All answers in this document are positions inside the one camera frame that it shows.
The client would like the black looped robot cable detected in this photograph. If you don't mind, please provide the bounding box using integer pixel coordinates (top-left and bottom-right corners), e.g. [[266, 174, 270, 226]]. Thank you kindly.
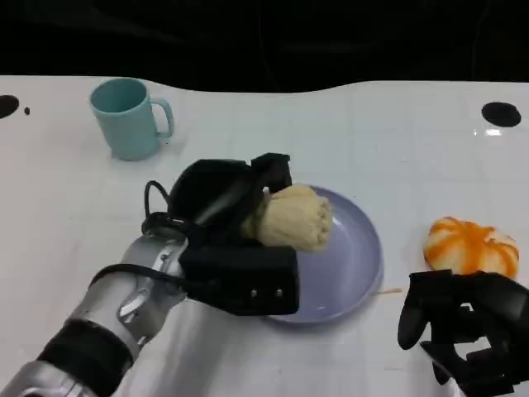
[[141, 179, 195, 239]]

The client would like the black robot cable across forearm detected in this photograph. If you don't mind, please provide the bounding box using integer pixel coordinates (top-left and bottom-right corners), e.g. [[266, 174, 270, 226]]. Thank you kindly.
[[88, 264, 187, 290]]

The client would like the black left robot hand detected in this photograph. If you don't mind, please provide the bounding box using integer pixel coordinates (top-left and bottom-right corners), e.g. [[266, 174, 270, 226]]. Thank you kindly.
[[171, 152, 294, 248]]

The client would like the pale green mug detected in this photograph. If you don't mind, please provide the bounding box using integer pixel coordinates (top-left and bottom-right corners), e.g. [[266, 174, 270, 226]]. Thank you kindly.
[[89, 77, 174, 161]]

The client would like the orange and white bread roll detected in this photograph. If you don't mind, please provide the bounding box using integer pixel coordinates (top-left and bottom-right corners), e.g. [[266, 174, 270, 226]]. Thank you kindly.
[[422, 215, 520, 278]]

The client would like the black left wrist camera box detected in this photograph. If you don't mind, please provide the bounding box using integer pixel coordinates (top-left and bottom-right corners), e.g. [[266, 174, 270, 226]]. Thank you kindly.
[[179, 243, 299, 316]]

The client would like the lilac plate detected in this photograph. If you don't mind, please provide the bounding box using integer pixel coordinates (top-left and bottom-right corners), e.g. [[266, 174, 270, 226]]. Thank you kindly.
[[258, 184, 384, 330]]

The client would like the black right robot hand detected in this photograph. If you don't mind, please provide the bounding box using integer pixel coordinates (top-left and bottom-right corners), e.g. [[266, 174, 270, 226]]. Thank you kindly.
[[397, 269, 529, 397]]

